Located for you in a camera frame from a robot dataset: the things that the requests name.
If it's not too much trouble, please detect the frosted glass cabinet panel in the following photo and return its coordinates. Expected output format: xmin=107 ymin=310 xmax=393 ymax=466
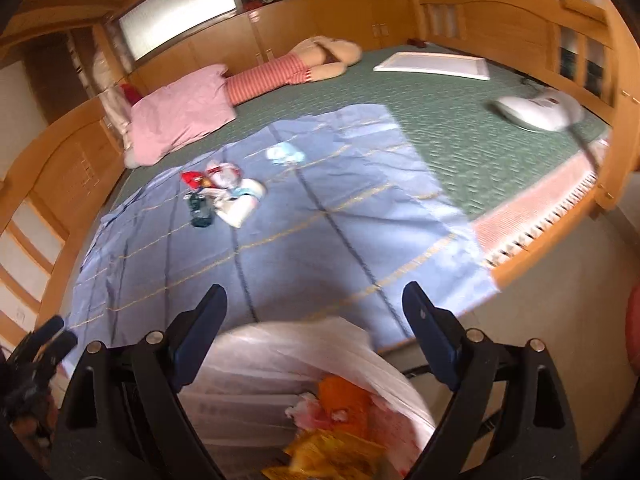
xmin=117 ymin=0 xmax=239 ymax=61

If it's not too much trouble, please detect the blue face mask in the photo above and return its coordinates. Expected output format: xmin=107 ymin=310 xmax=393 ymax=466
xmin=266 ymin=142 xmax=306 ymax=166

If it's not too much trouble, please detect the red ball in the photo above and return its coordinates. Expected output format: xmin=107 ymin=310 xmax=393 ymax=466
xmin=624 ymin=284 xmax=640 ymax=357

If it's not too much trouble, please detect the black power cable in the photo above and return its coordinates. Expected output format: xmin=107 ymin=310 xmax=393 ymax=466
xmin=565 ymin=120 xmax=606 ymax=171

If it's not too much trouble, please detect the wooden wall cabinet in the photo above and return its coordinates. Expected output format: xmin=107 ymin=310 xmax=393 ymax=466
xmin=92 ymin=0 xmax=422 ymax=97

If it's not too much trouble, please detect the orange wrapper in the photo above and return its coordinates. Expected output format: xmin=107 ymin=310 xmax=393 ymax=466
xmin=317 ymin=375 xmax=374 ymax=441

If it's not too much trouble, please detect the white paper cup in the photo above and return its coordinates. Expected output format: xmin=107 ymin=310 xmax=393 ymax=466
xmin=215 ymin=178 xmax=268 ymax=229

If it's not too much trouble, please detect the red striped plush toy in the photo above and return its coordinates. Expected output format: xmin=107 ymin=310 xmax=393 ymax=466
xmin=222 ymin=36 xmax=364 ymax=106

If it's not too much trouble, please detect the blue checked bed sheet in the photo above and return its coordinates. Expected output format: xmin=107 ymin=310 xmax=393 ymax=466
xmin=65 ymin=104 xmax=502 ymax=354

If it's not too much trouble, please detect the green patterned bed mat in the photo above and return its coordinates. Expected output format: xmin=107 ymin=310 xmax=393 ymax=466
xmin=120 ymin=42 xmax=612 ymax=227

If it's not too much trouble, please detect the white pink patterned wrapper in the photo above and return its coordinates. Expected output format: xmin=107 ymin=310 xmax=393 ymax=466
xmin=204 ymin=162 xmax=244 ymax=191

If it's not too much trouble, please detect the wooden bunk ladder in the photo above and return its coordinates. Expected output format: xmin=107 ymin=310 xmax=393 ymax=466
xmin=557 ymin=0 xmax=640 ymax=219

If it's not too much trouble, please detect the pink pillow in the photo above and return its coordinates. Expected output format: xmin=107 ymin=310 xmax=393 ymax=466
xmin=127 ymin=63 xmax=237 ymax=167

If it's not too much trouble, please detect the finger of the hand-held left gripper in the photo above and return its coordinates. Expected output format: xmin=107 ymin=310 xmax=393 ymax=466
xmin=22 ymin=315 xmax=79 ymax=362

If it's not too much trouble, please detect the yellow foil wrapper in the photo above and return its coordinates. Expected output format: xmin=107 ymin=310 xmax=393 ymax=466
xmin=262 ymin=432 xmax=387 ymax=480

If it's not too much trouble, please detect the white framed board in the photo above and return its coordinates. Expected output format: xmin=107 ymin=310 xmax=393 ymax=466
xmin=373 ymin=51 xmax=491 ymax=82

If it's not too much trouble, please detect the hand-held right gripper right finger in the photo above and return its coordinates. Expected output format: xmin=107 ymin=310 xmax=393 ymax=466
xmin=401 ymin=280 xmax=582 ymax=480

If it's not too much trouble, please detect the wooden bunk bed frame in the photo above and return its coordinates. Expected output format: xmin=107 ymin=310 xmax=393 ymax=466
xmin=0 ymin=0 xmax=640 ymax=342

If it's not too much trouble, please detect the dark green crumpled packet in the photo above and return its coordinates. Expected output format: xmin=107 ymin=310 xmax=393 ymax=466
xmin=187 ymin=192 xmax=216 ymax=229

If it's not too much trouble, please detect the white handheld mite vacuum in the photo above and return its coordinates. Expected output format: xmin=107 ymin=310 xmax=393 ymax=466
xmin=492 ymin=87 xmax=584 ymax=133

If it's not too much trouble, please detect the white bedding stack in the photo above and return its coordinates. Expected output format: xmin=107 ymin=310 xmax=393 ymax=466
xmin=92 ymin=35 xmax=127 ymax=92

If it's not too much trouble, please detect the white red-printed plastic bag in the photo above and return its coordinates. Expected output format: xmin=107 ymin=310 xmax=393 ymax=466
xmin=177 ymin=316 xmax=437 ymax=480

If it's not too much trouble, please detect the red and white cloth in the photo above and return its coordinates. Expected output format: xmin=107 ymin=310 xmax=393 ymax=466
xmin=100 ymin=82 xmax=144 ymax=152

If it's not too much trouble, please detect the pink tissue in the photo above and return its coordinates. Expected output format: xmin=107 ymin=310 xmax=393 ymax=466
xmin=284 ymin=392 xmax=351 ymax=431

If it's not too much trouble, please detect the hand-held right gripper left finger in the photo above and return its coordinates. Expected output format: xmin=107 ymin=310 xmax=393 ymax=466
xmin=50 ymin=282 xmax=231 ymax=480

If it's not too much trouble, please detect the pink fringed blanket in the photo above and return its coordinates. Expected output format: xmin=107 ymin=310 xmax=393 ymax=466
xmin=472 ymin=157 xmax=602 ymax=272

